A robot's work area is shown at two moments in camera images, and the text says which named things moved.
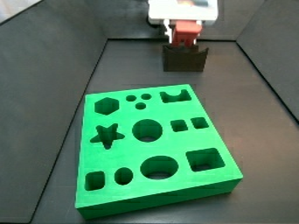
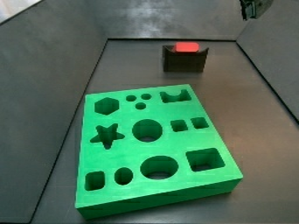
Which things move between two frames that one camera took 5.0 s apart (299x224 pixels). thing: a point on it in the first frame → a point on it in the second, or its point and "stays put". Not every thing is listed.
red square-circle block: [185, 31] → [187, 47]
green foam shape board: [149, 151] stays put
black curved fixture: [183, 59] stays put
